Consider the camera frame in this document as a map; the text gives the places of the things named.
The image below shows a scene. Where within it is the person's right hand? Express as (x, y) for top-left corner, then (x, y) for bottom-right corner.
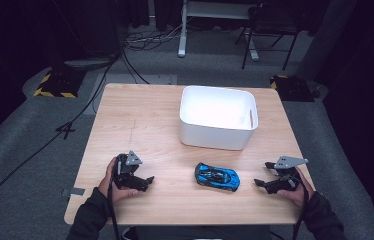
(276, 166), (316, 208)

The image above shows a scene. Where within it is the black chair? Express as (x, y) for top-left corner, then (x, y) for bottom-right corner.
(234, 2), (300, 72)

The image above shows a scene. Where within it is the long black floor cable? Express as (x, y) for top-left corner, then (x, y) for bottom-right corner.
(0, 53), (120, 234)

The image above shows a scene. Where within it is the white plastic bin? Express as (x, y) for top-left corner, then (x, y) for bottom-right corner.
(178, 85), (260, 151)

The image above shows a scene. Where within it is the yellow black striped base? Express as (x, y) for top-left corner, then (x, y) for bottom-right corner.
(32, 67), (87, 100)
(269, 74), (317, 103)

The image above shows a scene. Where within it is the person's left hand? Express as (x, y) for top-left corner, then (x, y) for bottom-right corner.
(97, 156), (140, 203)

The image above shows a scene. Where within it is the blue toy car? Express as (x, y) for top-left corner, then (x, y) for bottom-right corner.
(194, 162), (242, 193)

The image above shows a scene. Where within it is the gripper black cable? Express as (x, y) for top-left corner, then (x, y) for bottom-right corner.
(292, 179), (311, 240)
(106, 159), (122, 240)

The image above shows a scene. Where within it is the bundle of floor cables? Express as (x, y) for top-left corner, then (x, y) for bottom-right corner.
(122, 23), (189, 52)

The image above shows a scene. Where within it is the white desk frame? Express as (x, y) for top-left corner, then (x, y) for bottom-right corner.
(177, 0), (260, 62)

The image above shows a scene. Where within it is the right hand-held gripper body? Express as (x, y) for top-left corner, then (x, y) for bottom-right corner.
(272, 155), (309, 194)

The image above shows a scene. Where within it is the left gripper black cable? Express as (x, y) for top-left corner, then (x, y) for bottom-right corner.
(106, 159), (122, 240)

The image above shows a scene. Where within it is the black stand with grey base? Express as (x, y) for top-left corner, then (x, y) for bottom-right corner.
(49, 0), (123, 72)

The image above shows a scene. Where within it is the grey tape strip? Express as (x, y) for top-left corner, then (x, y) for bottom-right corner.
(61, 187), (86, 198)

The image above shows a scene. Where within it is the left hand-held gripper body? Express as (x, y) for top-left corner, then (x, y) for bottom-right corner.
(112, 150), (144, 192)

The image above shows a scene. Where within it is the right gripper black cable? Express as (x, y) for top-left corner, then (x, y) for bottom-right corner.
(292, 179), (311, 240)

